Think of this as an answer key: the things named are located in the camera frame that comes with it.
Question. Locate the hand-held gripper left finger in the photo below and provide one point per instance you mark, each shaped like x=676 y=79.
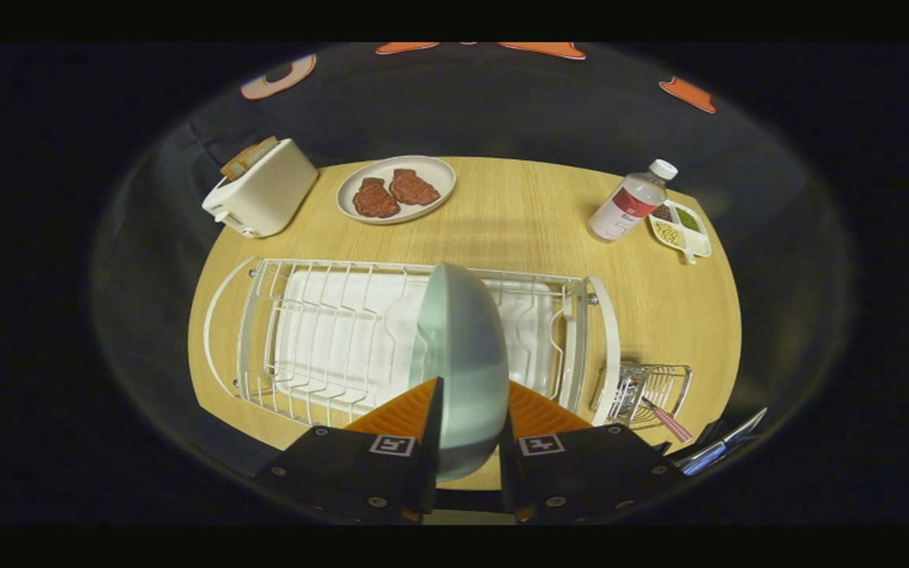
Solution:
x=344 y=473

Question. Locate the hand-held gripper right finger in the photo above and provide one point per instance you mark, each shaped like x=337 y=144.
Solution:
x=581 y=473

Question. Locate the pale green plate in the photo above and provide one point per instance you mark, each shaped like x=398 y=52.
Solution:
x=462 y=339

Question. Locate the white oval plate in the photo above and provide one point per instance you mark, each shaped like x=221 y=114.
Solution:
x=427 y=170

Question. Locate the pile of yellow beans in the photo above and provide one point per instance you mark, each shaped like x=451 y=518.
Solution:
x=668 y=233

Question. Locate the white divided snack tray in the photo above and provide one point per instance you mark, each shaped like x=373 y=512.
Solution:
x=695 y=243

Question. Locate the clear bottle red label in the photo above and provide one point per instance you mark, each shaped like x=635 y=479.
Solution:
x=628 y=205

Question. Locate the pile of brown beans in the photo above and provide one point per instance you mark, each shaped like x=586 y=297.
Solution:
x=662 y=211

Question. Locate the pile of green peas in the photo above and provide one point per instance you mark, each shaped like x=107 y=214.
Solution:
x=687 y=218

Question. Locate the brown meat patty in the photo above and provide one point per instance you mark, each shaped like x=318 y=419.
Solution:
x=413 y=188
x=375 y=199

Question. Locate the white toaster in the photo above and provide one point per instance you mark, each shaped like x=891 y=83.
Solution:
x=265 y=197

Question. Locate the brown toast slices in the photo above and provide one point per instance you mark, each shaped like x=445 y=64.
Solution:
x=245 y=158

